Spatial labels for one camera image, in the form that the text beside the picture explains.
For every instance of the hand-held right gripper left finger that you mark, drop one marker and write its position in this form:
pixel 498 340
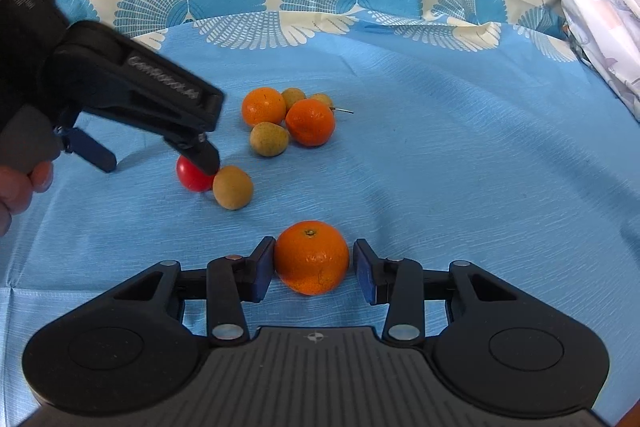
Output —
pixel 262 271

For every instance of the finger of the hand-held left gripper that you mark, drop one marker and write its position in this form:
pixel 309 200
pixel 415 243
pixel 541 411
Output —
pixel 202 154

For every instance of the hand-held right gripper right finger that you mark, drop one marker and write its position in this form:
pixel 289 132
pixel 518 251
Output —
pixel 364 273

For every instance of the red tomato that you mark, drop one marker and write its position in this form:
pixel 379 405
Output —
pixel 190 174

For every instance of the tan longan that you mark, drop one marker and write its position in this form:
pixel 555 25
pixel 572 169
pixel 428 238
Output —
pixel 294 96
pixel 270 139
pixel 233 188
pixel 321 98

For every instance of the orange mandarin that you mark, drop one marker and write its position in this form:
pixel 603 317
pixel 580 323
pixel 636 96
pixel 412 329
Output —
pixel 311 259
pixel 310 123
pixel 263 107

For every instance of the person's left hand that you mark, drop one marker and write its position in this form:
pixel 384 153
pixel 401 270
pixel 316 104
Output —
pixel 17 194

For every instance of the blue fan-patterned cloth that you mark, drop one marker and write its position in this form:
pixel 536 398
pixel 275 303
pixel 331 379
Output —
pixel 450 167

